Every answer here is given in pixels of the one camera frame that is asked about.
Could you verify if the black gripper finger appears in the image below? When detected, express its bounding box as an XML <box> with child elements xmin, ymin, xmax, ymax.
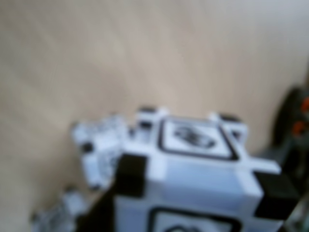
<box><xmin>77</xmin><ymin>187</ymin><xmax>117</xmax><ymax>232</ymax></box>

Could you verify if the white cube layered hexagon symbol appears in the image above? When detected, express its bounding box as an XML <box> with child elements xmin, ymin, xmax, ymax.
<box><xmin>70</xmin><ymin>115</ymin><xmax>130</xmax><ymax>190</ymax></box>

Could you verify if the white cube bolt symbol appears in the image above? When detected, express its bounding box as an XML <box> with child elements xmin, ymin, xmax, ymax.
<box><xmin>112</xmin><ymin>105</ymin><xmax>301</xmax><ymax>232</ymax></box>

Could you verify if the black device with orange parts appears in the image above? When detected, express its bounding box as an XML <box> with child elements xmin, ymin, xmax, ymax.
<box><xmin>275</xmin><ymin>83</ymin><xmax>309</xmax><ymax>174</ymax></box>

